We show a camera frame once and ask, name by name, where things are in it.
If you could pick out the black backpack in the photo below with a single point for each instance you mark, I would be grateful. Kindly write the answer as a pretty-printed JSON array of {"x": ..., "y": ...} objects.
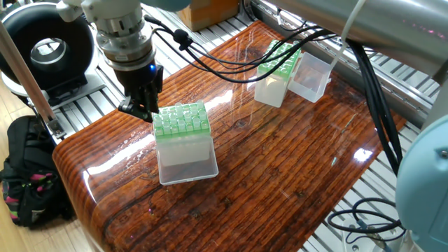
[{"x": 31, "y": 175}]

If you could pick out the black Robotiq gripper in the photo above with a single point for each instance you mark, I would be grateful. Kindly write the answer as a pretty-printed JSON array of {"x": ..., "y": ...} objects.
[{"x": 140, "y": 78}]

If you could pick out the thin white plastic strip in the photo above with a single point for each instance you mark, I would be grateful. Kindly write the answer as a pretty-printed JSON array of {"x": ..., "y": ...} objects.
[{"x": 346, "y": 35}]

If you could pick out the cardboard box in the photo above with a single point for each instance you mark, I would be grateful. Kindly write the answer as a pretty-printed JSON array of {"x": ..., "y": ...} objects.
[{"x": 210, "y": 15}]

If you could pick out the clear pipette box green rack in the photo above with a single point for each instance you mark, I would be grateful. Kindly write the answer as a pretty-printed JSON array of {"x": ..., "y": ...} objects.
[
  {"x": 182, "y": 133},
  {"x": 276, "y": 87}
]

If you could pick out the brown wooden pole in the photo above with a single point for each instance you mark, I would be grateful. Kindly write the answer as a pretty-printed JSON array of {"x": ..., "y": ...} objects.
[{"x": 28, "y": 84}]

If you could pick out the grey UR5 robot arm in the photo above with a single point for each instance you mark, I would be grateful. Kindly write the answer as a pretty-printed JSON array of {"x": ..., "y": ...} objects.
[{"x": 122, "y": 31}]

